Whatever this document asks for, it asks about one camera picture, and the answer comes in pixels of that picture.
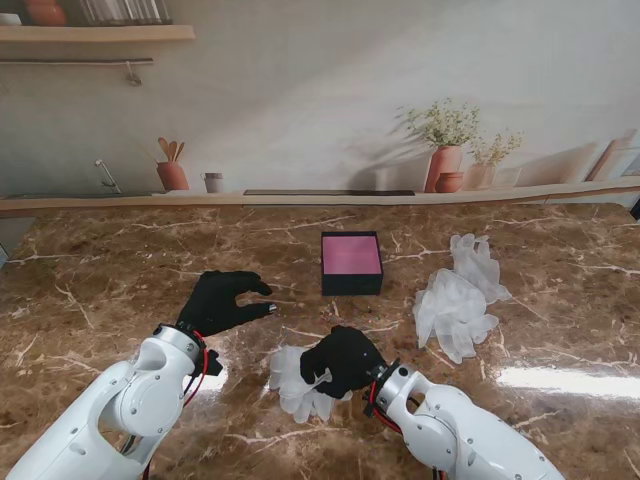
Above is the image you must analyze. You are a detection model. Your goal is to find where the red black left arm cable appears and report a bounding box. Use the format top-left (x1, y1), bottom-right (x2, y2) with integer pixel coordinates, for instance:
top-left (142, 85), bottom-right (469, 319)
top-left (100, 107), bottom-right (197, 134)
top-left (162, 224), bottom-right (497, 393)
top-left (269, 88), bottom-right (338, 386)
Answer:
top-left (119, 329), bottom-right (209, 480)

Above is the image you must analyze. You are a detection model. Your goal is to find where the black box pink inside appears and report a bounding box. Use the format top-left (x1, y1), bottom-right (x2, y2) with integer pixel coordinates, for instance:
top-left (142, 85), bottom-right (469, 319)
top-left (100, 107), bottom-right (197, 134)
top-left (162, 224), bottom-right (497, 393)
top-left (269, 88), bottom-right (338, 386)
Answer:
top-left (319, 230), bottom-right (385, 297)

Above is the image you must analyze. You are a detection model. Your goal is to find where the red black arm cable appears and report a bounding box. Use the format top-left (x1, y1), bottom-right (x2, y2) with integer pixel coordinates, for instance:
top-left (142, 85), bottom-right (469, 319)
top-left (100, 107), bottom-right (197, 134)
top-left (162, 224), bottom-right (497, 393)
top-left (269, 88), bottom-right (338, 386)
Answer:
top-left (119, 329), bottom-right (209, 480)
top-left (373, 392), bottom-right (451, 480)

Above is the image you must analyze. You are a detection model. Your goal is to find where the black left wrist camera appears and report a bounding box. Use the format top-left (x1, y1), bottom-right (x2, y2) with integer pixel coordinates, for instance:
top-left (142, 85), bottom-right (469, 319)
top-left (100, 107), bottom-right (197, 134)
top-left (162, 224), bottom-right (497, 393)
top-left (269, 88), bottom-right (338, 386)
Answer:
top-left (202, 348), bottom-right (224, 376)

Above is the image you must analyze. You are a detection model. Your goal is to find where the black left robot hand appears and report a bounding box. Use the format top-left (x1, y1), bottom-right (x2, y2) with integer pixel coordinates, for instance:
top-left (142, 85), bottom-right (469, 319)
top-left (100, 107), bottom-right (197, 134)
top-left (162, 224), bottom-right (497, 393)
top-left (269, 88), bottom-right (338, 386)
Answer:
top-left (177, 270), bottom-right (279, 339)

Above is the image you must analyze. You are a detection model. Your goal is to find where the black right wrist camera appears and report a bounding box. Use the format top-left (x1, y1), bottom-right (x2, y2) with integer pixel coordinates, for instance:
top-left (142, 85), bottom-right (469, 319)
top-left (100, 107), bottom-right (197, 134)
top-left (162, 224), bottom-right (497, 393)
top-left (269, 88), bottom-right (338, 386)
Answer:
top-left (363, 387), bottom-right (384, 419)

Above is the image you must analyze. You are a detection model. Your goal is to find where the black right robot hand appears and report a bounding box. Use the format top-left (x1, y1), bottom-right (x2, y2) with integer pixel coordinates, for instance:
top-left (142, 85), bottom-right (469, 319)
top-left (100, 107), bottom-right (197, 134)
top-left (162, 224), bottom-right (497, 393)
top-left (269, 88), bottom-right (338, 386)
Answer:
top-left (298, 325), bottom-right (387, 400)

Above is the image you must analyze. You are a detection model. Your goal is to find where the red black right arm cable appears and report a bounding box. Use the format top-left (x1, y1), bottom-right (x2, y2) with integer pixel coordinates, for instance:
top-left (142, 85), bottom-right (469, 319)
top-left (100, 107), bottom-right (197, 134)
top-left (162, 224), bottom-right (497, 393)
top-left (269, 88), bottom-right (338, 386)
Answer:
top-left (373, 392), bottom-right (451, 480)

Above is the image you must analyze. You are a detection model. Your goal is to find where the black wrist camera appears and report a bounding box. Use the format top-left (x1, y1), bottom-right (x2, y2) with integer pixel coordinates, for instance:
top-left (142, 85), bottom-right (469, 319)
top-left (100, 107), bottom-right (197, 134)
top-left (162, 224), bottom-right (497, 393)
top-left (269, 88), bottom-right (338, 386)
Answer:
top-left (202, 348), bottom-right (224, 376)
top-left (363, 387), bottom-right (384, 419)

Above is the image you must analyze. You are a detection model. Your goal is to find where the printed kitchen scene backdrop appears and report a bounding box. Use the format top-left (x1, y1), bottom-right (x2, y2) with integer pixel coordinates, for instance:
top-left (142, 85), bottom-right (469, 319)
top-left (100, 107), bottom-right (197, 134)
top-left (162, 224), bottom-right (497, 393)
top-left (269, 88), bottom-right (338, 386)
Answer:
top-left (0, 0), bottom-right (640, 219)

